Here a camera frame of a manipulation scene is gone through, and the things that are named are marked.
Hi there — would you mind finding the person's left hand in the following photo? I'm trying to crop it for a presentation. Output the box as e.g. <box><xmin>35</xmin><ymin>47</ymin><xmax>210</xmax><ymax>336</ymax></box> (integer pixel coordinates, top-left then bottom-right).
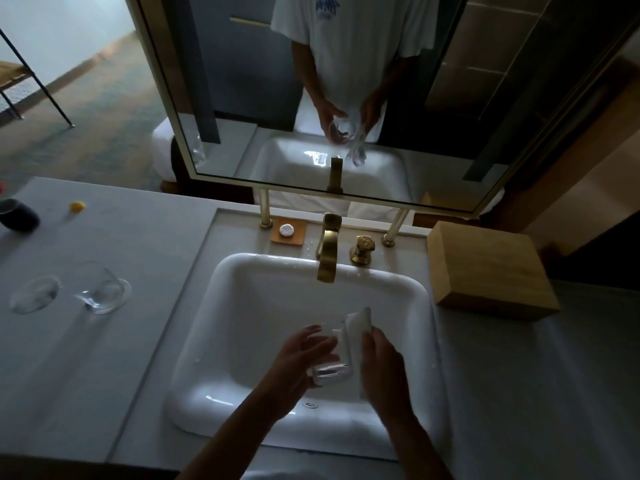
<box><xmin>257</xmin><ymin>324</ymin><xmax>341</xmax><ymax>421</ymax></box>

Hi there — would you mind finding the person's right hand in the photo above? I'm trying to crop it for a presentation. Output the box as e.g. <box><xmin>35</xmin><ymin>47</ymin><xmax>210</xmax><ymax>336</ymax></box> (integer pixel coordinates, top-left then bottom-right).
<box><xmin>359</xmin><ymin>327</ymin><xmax>416</xmax><ymax>428</ymax></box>

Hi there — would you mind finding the clear drinking glass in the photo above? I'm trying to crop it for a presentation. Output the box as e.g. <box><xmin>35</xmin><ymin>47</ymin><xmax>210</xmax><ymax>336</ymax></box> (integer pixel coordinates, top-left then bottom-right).
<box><xmin>73</xmin><ymin>261</ymin><xmax>132</xmax><ymax>315</ymax></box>
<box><xmin>309</xmin><ymin>322</ymin><xmax>356</xmax><ymax>385</ymax></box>

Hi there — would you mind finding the white towel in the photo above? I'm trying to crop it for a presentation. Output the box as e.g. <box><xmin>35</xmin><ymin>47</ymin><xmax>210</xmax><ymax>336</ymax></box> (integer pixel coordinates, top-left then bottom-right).
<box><xmin>332</xmin><ymin>307</ymin><xmax>373</xmax><ymax>401</ymax></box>

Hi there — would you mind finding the gold faucet handle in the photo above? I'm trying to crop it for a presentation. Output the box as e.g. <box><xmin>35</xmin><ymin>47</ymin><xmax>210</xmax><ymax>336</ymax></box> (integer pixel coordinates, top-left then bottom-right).
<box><xmin>349</xmin><ymin>235</ymin><xmax>375</xmax><ymax>267</ymax></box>

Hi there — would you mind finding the person's left forearm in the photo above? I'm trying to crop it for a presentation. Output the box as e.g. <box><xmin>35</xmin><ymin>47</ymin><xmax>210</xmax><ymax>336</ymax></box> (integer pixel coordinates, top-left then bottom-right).
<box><xmin>175</xmin><ymin>389</ymin><xmax>281</xmax><ymax>480</ymax></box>

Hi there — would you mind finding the person's right forearm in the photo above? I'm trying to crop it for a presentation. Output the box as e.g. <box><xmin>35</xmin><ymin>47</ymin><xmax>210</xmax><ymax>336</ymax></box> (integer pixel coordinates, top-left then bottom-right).
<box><xmin>385</xmin><ymin>414</ymin><xmax>453</xmax><ymax>480</ymax></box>

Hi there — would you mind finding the person's white shirt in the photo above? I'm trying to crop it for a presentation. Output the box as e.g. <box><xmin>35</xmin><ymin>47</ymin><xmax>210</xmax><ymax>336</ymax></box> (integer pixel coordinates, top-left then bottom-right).
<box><xmin>242</xmin><ymin>469</ymin><xmax>329</xmax><ymax>480</ymax></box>

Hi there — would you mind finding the white ceramic sink basin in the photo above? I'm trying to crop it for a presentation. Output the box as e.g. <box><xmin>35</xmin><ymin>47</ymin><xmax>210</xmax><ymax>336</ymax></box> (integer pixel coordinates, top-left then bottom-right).
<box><xmin>166</xmin><ymin>252</ymin><xmax>446</xmax><ymax>461</ymax></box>

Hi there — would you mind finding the gold faucet spout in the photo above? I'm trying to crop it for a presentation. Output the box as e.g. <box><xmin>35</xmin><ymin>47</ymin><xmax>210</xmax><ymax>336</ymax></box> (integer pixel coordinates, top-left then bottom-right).
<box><xmin>315</xmin><ymin>213</ymin><xmax>343</xmax><ymax>284</ymax></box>

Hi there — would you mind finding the orange soap dish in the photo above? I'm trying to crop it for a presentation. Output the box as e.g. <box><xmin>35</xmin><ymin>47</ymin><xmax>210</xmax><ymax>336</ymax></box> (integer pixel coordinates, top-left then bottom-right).
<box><xmin>270</xmin><ymin>217</ymin><xmax>309</xmax><ymax>247</ymax></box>

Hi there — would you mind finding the wooden box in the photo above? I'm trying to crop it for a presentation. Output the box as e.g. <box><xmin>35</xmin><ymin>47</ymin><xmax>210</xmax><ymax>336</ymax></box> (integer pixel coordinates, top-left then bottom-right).
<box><xmin>426</xmin><ymin>220</ymin><xmax>561</xmax><ymax>322</ymax></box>

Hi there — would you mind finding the round paper coaster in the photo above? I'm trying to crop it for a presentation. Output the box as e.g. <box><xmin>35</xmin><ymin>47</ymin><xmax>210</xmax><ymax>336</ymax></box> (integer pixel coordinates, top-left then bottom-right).
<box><xmin>9</xmin><ymin>275</ymin><xmax>62</xmax><ymax>315</ymax></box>
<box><xmin>82</xmin><ymin>277</ymin><xmax>133</xmax><ymax>315</ymax></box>

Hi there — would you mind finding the gold framed mirror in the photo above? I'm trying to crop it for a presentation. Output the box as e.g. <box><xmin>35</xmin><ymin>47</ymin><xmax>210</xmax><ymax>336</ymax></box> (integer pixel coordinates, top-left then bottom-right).
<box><xmin>123</xmin><ymin>0</ymin><xmax>640</xmax><ymax>219</ymax></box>

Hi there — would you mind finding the plastic bottle with red label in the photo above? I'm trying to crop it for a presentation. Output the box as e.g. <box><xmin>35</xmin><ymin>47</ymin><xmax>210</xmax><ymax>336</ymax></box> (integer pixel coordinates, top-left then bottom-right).
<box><xmin>0</xmin><ymin>182</ymin><xmax>41</xmax><ymax>231</ymax></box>

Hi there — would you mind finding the gold mirror support post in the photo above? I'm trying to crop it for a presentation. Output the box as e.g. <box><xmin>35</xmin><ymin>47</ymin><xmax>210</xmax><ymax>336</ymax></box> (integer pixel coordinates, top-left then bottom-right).
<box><xmin>258</xmin><ymin>188</ymin><xmax>274</xmax><ymax>231</ymax></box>
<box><xmin>381</xmin><ymin>208</ymin><xmax>409</xmax><ymax>248</ymax></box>

